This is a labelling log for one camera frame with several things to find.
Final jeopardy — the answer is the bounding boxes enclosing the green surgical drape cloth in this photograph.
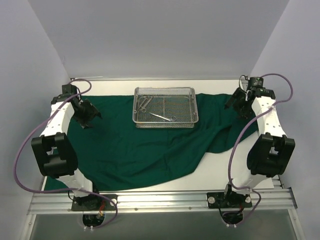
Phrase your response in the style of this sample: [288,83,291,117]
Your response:
[67,93,258,191]

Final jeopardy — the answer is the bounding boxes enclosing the wire mesh instrument tray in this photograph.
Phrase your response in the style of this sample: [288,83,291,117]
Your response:
[132,87,199,129]

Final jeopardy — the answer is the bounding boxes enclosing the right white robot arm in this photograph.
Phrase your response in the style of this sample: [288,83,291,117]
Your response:
[222,87,296,207]

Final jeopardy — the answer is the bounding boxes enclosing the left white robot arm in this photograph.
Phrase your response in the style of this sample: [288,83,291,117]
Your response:
[31,84,102,210]

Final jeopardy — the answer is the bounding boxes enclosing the steel surgical scissors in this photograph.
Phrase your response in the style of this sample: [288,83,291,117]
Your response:
[139,96,154,113]

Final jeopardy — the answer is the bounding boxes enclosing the steel clamp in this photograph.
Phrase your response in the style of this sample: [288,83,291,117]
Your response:
[134,95,148,113]

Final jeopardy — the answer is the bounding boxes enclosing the steel forceps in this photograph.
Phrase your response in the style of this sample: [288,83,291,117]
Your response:
[149,112,177,122]

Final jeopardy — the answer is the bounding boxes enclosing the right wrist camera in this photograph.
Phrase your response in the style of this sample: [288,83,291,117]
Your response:
[247,77,264,90]

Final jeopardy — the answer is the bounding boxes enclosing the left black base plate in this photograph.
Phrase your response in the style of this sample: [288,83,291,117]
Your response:
[71,194,118,212]

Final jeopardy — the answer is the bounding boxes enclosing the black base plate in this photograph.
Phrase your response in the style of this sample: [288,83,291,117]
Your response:
[206,191,253,209]
[71,194,118,212]

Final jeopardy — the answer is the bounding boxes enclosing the aluminium front rail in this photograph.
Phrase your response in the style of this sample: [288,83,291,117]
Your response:
[28,187,298,215]

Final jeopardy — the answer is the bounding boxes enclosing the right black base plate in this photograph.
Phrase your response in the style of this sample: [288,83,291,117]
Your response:
[206,191,253,209]

